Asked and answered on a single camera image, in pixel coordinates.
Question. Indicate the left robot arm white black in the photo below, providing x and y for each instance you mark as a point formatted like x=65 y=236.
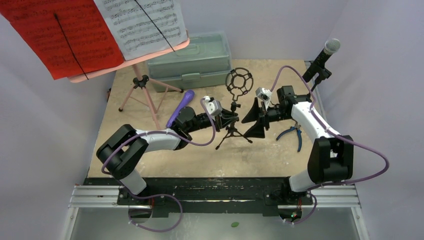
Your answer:
x=123 y=150

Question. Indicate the red sheet music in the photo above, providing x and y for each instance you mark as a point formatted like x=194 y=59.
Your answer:
x=70 y=37

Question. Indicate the black desktop mic stand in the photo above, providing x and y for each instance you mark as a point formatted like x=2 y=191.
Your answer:
x=314 y=79

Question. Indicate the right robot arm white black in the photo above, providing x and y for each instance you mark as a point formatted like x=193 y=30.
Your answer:
x=331 y=158

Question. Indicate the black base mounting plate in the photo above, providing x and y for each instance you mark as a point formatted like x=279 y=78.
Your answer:
x=268 y=196

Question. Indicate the pink music stand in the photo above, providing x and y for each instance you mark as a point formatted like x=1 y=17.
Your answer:
x=134 y=64

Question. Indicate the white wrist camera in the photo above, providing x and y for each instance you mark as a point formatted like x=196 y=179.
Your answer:
x=212 y=105
x=264 y=95

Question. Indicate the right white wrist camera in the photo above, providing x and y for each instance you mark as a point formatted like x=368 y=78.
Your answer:
x=264 y=95

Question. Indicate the black silver microphone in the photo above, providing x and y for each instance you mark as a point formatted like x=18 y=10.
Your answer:
x=331 y=46

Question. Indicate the aluminium frame rail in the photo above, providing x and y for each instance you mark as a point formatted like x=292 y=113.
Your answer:
x=84 y=196

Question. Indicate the purple toy microphone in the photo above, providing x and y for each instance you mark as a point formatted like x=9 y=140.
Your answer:
x=186 y=99

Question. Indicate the white sheet music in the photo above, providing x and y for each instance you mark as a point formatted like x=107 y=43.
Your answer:
x=142 y=27

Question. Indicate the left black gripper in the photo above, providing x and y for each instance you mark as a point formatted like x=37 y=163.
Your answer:
x=222 y=122

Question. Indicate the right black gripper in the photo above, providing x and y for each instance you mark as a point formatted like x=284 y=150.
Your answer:
x=263 y=117

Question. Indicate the black tripod mic stand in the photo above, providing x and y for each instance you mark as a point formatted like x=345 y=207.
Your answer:
x=239 y=82

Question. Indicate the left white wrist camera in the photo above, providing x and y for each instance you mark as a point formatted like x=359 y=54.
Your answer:
x=212 y=105

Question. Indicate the green plastic storage box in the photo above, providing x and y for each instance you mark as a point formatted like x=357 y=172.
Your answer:
x=205 y=62

